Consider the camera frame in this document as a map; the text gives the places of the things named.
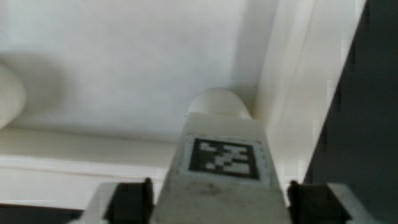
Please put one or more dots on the white square tabletop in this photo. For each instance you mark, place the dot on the white square tabletop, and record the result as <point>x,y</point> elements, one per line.
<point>115,59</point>

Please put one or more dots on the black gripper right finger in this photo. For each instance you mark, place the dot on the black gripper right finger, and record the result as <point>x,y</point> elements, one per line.
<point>314,206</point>

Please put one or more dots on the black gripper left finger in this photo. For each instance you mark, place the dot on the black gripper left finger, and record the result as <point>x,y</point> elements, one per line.
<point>131,203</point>

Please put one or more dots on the white leg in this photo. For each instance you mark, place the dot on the white leg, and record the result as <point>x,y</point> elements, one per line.
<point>220,188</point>

